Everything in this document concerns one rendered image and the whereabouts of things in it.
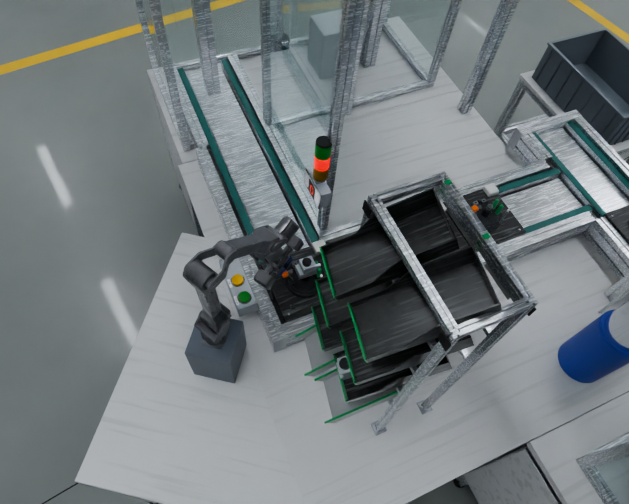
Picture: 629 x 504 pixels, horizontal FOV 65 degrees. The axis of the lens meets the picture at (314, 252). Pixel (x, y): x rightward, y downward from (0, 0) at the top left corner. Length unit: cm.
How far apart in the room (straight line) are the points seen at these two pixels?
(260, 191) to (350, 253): 93
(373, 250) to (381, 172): 110
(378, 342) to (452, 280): 20
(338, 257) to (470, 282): 29
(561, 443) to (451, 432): 36
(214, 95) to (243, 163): 43
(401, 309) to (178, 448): 90
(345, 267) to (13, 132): 307
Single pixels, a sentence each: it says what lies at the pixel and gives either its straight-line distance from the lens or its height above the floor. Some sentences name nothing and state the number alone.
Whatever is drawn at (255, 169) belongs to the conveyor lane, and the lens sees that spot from 206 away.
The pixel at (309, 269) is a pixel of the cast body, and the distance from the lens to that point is 161.
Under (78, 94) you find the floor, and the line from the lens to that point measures 398.
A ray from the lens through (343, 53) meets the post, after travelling 128.
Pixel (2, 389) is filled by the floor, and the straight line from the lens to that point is 290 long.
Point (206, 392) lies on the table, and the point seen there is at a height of 86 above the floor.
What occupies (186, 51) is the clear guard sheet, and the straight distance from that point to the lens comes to 257.
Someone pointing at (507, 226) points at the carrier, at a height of 97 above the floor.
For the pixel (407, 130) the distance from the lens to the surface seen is 238.
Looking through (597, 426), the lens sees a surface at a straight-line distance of 195.
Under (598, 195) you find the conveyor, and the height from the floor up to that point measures 92.
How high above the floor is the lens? 248
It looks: 59 degrees down
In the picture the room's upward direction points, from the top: 7 degrees clockwise
